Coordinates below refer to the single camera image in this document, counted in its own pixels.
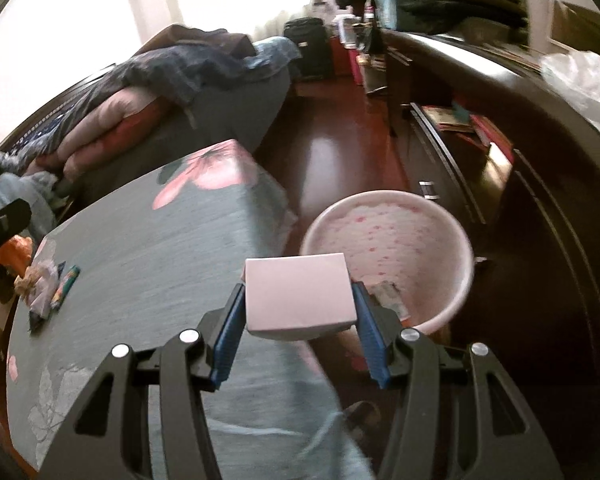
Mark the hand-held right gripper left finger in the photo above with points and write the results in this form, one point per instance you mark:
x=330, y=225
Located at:
x=227, y=340

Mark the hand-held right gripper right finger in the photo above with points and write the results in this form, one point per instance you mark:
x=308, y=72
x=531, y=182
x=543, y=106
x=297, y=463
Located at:
x=372, y=340

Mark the small pink box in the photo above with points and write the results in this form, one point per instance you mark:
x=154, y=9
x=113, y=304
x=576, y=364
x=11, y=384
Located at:
x=300, y=295

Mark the pink dotted waste bin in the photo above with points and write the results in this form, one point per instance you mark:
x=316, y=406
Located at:
x=395, y=240

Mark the light blue fleece garment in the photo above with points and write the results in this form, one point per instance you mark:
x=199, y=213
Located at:
x=22, y=197

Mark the crumpled snack wrapper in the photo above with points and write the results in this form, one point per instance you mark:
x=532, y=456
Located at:
x=32, y=280

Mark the small tube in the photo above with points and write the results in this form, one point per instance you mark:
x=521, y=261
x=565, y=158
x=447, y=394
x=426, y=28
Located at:
x=66, y=286

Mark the star print pillow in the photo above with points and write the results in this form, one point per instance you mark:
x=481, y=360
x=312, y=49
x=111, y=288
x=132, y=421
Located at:
x=37, y=132

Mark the floral grey tablecloth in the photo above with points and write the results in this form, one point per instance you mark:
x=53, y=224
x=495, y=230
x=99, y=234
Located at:
x=170, y=260

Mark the pink and blue quilt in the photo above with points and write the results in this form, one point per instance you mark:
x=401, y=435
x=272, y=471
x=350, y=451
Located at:
x=145, y=100

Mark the dark wooden dresser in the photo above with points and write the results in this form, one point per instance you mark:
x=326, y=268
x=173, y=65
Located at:
x=540, y=200

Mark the dark wooden bed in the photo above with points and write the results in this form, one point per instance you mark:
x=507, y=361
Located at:
x=220, y=120

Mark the books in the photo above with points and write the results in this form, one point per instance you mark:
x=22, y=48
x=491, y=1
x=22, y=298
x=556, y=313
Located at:
x=450, y=117

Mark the red container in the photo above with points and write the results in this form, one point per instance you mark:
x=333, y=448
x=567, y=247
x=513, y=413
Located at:
x=356, y=64

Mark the black suitcase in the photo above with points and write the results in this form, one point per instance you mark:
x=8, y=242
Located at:
x=307, y=47

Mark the clear plastic container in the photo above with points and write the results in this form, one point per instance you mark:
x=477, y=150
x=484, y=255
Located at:
x=345, y=29

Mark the sheer window curtain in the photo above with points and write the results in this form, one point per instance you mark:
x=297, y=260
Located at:
x=285, y=15

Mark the white plastic bag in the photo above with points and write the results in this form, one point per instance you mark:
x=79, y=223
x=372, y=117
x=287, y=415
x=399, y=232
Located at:
x=587, y=85

